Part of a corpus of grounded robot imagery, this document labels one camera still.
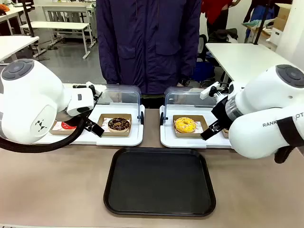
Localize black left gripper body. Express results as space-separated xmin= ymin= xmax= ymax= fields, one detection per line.
xmin=82 ymin=111 xmax=94 ymax=123

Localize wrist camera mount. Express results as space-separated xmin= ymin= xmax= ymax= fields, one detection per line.
xmin=72 ymin=81 xmax=97 ymax=95
xmin=200 ymin=81 xmax=228 ymax=100

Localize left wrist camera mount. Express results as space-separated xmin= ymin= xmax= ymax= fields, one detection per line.
xmin=72 ymin=81 xmax=97 ymax=95

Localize black cable sleeve arm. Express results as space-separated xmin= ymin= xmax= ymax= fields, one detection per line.
xmin=274 ymin=116 xmax=304 ymax=164
xmin=0 ymin=116 xmax=86 ymax=152

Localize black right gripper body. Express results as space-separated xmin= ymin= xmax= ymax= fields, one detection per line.
xmin=211 ymin=96 xmax=235 ymax=126

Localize person in red top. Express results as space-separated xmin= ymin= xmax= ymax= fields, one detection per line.
xmin=200 ymin=0 xmax=240 ymax=26

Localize white storage box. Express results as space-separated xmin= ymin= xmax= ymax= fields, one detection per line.
xmin=270 ymin=27 xmax=284 ymax=52

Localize person in navy jacket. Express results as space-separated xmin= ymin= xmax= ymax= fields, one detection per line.
xmin=96 ymin=0 xmax=202 ymax=109

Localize black cable sleeve left arm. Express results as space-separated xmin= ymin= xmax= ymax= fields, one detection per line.
xmin=0 ymin=116 xmax=86 ymax=152

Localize brown cardboard carton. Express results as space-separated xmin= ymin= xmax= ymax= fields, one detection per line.
xmin=273 ymin=3 xmax=293 ymax=31

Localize blue hanging jacket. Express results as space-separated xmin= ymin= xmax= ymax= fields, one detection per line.
xmin=244 ymin=4 xmax=269 ymax=43

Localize black stand pole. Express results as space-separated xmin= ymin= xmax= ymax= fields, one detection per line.
xmin=22 ymin=0 xmax=36 ymax=38
xmin=253 ymin=0 xmax=270 ymax=46

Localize clear display case lid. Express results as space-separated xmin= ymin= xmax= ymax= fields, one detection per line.
xmin=94 ymin=84 xmax=143 ymax=124
xmin=164 ymin=85 xmax=228 ymax=124

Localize white office table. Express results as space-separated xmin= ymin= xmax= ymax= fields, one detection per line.
xmin=20 ymin=21 xmax=91 ymax=60
xmin=41 ymin=2 xmax=97 ymax=48
xmin=0 ymin=6 xmax=33 ymax=36
xmin=0 ymin=35 xmax=40 ymax=66
xmin=205 ymin=42 xmax=297 ymax=85

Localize black serving tray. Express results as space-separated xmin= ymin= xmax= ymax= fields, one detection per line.
xmin=103 ymin=146 xmax=217 ymax=218

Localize dark bag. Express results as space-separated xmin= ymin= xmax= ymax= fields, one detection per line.
xmin=209 ymin=28 xmax=238 ymax=44

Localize black cable sleeve right arm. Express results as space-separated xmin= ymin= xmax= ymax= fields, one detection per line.
xmin=274 ymin=116 xmax=304 ymax=164

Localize yellow sprinkled donut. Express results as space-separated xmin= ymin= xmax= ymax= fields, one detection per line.
xmin=174 ymin=116 xmax=197 ymax=133

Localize black office chair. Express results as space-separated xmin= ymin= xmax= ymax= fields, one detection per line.
xmin=196 ymin=34 xmax=216 ymax=63

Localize red glazed donut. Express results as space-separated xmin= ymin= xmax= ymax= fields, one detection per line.
xmin=60 ymin=121 xmax=78 ymax=131

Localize chocolate sprinkled donut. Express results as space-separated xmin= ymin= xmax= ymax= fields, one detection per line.
xmin=108 ymin=117 xmax=131 ymax=133

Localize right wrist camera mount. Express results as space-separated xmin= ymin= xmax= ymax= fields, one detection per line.
xmin=200 ymin=81 xmax=228 ymax=100

